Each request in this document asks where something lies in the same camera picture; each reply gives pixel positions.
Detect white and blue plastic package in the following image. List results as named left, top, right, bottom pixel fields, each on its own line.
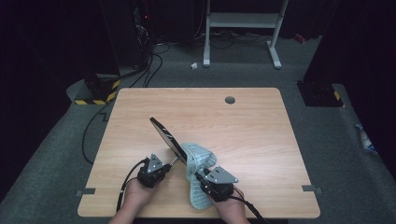
left=355, top=122, right=381, bottom=156

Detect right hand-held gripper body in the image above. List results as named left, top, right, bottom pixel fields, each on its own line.
left=199, top=165, right=240, bottom=203

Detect left hand-held gripper cable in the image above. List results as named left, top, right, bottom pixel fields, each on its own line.
left=115, top=157, right=149, bottom=214

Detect tangle of cables under stand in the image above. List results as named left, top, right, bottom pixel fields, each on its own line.
left=191, top=28, right=273, bottom=51

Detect bundle of black floor cables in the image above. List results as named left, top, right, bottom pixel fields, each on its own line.
left=128, top=42, right=172, bottom=89

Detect dark equipment rack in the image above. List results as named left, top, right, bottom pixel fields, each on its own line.
left=129, top=0, right=157, bottom=69

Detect black stand with striped base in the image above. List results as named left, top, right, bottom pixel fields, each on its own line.
left=296, top=79, right=347, bottom=108
left=74, top=72, right=121, bottom=106

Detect person's left hand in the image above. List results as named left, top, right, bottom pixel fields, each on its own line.
left=123, top=178, right=159, bottom=214

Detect long black floor cable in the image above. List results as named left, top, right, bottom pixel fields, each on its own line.
left=81, top=98, right=117, bottom=166

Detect person's right hand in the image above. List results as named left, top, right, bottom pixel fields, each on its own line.
left=213, top=187, right=248, bottom=220

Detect grey tape mark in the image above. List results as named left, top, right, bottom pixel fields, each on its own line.
left=301, top=184, right=323, bottom=195
left=76, top=187, right=97, bottom=197

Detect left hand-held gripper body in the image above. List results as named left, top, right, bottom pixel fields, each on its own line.
left=136, top=152, right=172, bottom=189

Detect white metal stand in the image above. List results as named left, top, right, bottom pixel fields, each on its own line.
left=203, top=0, right=290, bottom=70

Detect light blue terry towel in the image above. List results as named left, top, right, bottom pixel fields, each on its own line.
left=179, top=142, right=219, bottom=210

